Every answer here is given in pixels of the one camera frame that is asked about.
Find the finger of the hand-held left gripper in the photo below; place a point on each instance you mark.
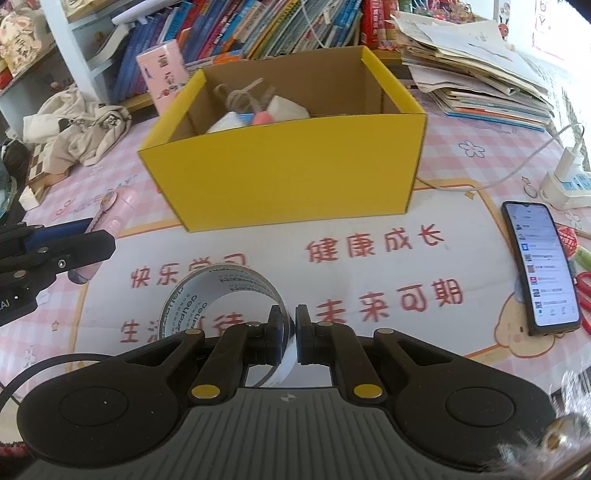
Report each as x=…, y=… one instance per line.
x=83, y=249
x=60, y=229

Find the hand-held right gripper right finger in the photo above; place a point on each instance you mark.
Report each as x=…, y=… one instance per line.
x=303, y=332

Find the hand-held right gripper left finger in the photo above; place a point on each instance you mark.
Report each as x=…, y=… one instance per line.
x=275, y=323

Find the pink tube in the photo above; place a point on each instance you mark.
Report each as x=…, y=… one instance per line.
x=117, y=207

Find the clear tape roll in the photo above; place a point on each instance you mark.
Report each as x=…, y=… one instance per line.
x=221, y=286

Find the yellow cardboard box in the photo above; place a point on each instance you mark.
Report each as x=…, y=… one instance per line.
x=286, y=175

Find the white square block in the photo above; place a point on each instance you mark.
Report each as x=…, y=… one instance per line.
x=288, y=108

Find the wooden chessboard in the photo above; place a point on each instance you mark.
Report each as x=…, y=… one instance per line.
x=44, y=168

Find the pink checked table mat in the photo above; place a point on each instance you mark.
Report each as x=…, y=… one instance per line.
x=369, y=286

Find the black bag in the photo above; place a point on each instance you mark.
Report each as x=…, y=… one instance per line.
x=11, y=161

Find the beige cloth bag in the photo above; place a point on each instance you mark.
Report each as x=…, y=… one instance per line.
x=78, y=124

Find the pink cylinder with stickers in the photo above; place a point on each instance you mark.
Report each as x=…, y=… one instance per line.
x=161, y=74

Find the white and wooden bookshelf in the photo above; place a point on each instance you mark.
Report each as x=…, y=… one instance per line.
x=76, y=41

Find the cartoon bunny ornament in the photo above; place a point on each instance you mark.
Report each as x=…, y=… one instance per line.
x=21, y=37

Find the black smartphone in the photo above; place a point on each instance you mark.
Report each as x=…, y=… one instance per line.
x=540, y=267

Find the crinkled clear plastic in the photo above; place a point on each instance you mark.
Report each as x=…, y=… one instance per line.
x=563, y=429

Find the red woven ornament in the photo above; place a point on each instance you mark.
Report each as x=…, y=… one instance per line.
x=566, y=239

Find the row of children's books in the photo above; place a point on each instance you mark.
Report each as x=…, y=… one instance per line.
x=258, y=27

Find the green and yellow item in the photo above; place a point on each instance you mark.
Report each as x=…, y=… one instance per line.
x=582, y=259

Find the white power strip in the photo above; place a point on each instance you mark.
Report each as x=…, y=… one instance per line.
x=570, y=189

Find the stack of papers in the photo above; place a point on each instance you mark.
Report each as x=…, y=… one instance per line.
x=475, y=74

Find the white plug charger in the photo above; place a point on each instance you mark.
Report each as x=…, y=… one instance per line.
x=569, y=164

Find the pink tasselled trinkets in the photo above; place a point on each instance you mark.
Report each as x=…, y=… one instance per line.
x=443, y=8

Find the alphabet wall poster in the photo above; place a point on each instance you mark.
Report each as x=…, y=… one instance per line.
x=554, y=27

